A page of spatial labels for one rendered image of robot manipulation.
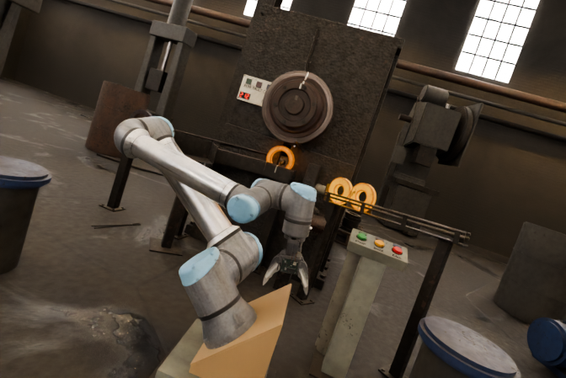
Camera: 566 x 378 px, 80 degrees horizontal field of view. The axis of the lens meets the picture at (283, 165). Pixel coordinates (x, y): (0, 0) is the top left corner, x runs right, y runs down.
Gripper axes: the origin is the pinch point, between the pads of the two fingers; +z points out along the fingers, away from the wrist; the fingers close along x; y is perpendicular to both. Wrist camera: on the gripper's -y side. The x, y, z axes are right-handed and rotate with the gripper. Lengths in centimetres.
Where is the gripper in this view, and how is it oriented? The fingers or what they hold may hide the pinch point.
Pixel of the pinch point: (285, 290)
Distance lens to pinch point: 123.8
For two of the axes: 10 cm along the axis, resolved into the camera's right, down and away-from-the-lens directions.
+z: -1.9, 9.8, 0.6
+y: -1.2, 0.4, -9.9
